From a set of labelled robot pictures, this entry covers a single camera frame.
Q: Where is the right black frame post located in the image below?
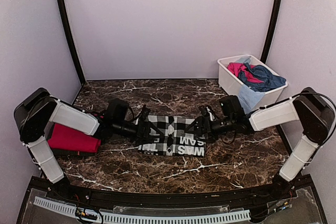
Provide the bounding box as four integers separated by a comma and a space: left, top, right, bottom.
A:
260, 0, 281, 63

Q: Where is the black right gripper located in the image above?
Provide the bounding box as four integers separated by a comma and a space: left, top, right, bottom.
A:
185, 115, 235, 143

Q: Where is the light blue cloth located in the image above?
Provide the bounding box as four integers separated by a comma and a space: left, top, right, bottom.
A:
238, 84, 265, 114

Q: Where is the folded red t-shirt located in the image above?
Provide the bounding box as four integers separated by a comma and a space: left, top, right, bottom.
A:
48, 124, 101, 153

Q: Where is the black frame post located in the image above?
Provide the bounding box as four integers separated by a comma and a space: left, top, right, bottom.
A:
260, 0, 281, 63
57, 0, 86, 85

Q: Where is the blue garment in bin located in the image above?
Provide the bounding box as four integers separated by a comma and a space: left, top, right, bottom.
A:
238, 63, 286, 92

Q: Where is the folded black garment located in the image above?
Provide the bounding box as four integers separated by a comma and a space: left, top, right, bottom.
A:
51, 148, 97, 157

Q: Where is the pink garment in bin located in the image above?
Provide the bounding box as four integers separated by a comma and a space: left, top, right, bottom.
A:
227, 62, 263, 83

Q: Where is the white slotted cable duct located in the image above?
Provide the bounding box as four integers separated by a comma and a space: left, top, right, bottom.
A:
33, 197, 251, 223

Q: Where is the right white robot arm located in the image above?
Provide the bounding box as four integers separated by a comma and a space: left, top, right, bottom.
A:
185, 87, 335, 200

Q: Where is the left black frame post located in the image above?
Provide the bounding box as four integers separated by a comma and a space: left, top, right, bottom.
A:
57, 0, 86, 85

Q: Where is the black white plaid shirt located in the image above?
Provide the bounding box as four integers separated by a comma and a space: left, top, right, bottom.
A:
138, 115, 207, 157

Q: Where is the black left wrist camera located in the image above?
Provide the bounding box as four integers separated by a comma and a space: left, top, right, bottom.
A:
104, 98, 129, 123

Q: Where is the black front rail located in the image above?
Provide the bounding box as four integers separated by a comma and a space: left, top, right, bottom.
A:
40, 182, 290, 209

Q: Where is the white plastic laundry bin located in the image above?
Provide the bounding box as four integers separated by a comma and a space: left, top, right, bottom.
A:
217, 55, 288, 110

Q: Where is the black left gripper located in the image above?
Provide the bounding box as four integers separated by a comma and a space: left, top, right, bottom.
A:
113, 119, 164, 145

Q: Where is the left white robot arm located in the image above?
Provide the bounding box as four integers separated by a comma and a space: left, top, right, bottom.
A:
14, 88, 165, 201

